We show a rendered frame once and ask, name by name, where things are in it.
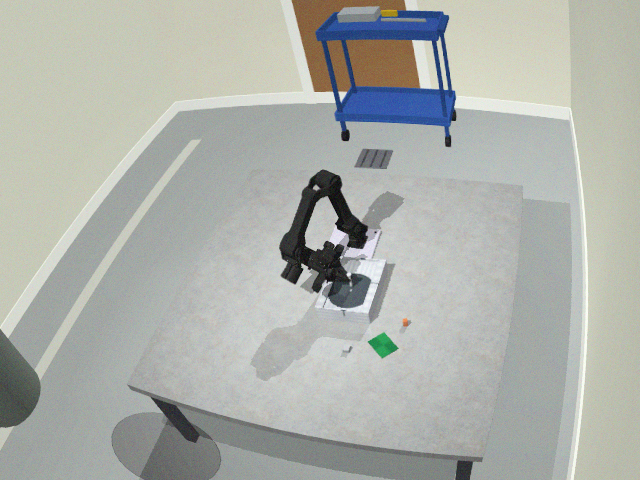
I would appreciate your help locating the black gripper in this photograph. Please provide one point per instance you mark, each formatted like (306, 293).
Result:
(334, 270)

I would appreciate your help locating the dark grey round disc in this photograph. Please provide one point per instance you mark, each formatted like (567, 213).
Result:
(341, 296)

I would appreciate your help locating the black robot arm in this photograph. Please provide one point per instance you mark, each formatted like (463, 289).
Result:
(292, 245)

